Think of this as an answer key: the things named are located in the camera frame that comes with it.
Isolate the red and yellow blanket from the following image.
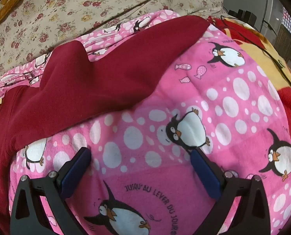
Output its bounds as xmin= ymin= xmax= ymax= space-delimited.
xmin=207 ymin=15 xmax=291 ymax=152

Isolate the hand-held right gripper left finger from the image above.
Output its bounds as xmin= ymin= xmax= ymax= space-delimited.
xmin=10 ymin=147 xmax=92 ymax=235

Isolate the dark red garment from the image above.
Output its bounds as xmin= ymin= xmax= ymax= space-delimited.
xmin=0 ymin=15 xmax=211 ymax=235

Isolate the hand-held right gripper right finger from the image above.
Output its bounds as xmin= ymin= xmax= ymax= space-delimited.
xmin=190 ymin=149 xmax=272 ymax=235

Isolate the floral print quilt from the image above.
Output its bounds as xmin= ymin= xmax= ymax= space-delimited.
xmin=0 ymin=0 xmax=225 ymax=80

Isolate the dark wooden furniture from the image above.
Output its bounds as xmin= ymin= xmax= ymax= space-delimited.
xmin=275 ymin=26 xmax=291 ymax=62

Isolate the pink penguin print blanket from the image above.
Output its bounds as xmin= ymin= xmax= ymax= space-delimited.
xmin=0 ymin=10 xmax=291 ymax=235

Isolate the window with grille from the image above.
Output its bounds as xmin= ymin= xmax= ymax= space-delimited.
xmin=282 ymin=7 xmax=291 ymax=36

